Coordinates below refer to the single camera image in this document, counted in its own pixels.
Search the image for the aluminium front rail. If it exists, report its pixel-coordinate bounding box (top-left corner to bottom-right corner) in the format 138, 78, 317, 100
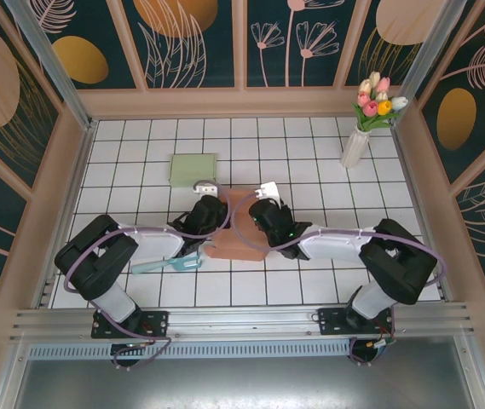
9, 301, 476, 344

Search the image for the slotted grey cable duct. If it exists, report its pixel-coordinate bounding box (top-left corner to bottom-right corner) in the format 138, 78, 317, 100
26, 339, 353, 361

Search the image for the green paper box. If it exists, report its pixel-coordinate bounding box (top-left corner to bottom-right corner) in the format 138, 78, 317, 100
169, 153, 219, 190

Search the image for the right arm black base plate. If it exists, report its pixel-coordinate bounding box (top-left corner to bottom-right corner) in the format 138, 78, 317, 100
318, 304, 396, 336

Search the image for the white ribbed vase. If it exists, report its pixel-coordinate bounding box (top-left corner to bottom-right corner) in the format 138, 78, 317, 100
338, 126, 372, 170

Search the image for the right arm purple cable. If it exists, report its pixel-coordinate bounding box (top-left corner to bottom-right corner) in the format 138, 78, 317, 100
231, 191, 447, 368

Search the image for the artificial tulip bouquet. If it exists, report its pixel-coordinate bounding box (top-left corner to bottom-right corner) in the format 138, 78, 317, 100
351, 71, 410, 134

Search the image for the pink paper box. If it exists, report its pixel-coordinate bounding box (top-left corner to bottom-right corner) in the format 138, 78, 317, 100
211, 188, 278, 262

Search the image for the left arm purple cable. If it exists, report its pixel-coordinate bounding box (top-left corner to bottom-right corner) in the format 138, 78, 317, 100
63, 182, 232, 370

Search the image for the blue toy garden fork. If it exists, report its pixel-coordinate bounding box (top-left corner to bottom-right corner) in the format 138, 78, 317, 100
130, 252, 204, 275

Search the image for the aluminium corner post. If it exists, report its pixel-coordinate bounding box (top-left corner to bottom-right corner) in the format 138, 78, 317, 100
390, 0, 470, 129
3, 0, 99, 131

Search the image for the grey metal sheet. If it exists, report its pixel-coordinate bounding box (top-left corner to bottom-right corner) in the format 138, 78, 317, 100
9, 360, 480, 409

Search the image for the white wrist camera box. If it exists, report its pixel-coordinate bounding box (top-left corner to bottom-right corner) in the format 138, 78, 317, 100
192, 180, 221, 199
253, 180, 282, 202

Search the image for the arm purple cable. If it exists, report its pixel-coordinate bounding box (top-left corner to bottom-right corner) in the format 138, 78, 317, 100
63, 182, 232, 370
231, 191, 447, 368

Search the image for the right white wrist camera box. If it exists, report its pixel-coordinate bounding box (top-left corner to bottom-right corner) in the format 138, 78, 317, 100
253, 180, 282, 202

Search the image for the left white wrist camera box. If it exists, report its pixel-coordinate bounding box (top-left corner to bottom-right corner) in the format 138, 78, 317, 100
192, 180, 221, 199

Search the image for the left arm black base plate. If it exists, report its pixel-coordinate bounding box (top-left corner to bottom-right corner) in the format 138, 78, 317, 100
91, 309, 170, 340

